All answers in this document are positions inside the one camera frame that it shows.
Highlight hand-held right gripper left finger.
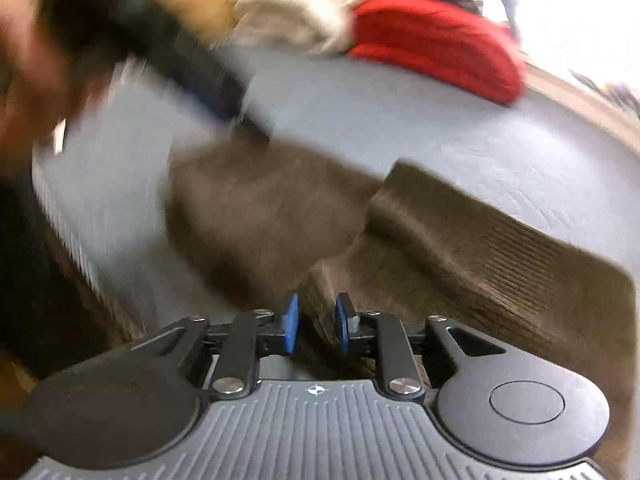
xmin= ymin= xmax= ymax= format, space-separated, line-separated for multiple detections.
xmin=127 ymin=292 xmax=302 ymax=402

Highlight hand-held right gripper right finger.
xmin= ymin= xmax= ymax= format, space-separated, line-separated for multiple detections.
xmin=334 ymin=292 xmax=507 ymax=402

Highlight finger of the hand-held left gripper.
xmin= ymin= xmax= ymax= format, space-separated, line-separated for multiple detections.
xmin=220 ymin=77 xmax=276 ymax=150

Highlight brown corduroy pants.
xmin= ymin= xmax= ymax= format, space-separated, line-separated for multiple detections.
xmin=162 ymin=137 xmax=637 ymax=463

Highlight person's left forearm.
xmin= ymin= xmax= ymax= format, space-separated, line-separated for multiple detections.
xmin=0 ymin=0 xmax=103 ymax=171

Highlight cream folded blanket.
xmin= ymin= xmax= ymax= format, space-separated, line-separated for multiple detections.
xmin=226 ymin=0 xmax=483 ymax=57

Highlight red folded quilt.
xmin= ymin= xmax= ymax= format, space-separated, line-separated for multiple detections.
xmin=346 ymin=0 xmax=527 ymax=107

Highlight person's dark clothing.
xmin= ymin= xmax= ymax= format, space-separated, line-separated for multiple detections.
xmin=0 ymin=170 xmax=108 ymax=391

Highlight light wooden bed frame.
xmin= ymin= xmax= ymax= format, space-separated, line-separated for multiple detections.
xmin=524 ymin=60 xmax=640 ymax=138

